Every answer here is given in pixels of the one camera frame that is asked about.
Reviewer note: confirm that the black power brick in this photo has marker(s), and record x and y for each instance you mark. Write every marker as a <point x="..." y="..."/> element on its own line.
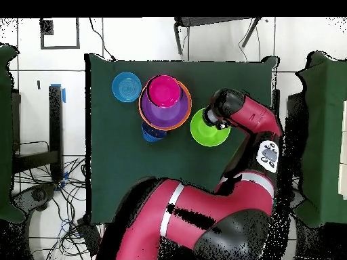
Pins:
<point x="88" y="235"/>

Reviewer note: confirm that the black square frame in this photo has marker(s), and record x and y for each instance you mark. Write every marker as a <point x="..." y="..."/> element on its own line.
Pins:
<point x="46" y="27"/>

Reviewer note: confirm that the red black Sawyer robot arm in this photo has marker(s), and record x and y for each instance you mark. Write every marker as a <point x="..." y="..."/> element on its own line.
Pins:
<point x="217" y="211"/>

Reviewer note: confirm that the white boxes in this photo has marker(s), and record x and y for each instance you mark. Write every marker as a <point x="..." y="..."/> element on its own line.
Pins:
<point x="343" y="149"/>

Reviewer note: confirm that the dark blue bowl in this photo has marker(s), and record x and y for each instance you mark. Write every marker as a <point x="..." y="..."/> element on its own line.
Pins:
<point x="151" y="136"/>

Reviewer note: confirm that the large orange bowl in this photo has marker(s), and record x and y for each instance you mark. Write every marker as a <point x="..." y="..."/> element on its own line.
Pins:
<point x="189" y="111"/>

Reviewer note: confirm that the dark green tablecloth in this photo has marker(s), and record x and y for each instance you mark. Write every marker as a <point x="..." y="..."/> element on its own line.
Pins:
<point x="122" y="176"/>

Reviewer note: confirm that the purple bowl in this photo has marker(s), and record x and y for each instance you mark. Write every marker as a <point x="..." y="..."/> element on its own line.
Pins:
<point x="162" y="117"/>

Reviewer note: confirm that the black camera tripod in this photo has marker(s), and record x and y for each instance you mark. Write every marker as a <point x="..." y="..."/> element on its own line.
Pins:
<point x="206" y="21"/>

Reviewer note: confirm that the green cloth side table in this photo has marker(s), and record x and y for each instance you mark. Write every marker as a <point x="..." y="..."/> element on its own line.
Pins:
<point x="5" y="108"/>
<point x="325" y="135"/>

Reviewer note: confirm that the red-pink bowl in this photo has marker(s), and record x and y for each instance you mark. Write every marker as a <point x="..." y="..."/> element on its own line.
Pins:
<point x="164" y="90"/>

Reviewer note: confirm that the light blue bowl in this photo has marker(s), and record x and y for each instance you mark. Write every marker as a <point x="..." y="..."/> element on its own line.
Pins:
<point x="126" y="87"/>

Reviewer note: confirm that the light green bowl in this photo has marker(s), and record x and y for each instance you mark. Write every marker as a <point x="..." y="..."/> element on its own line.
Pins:
<point x="206" y="136"/>

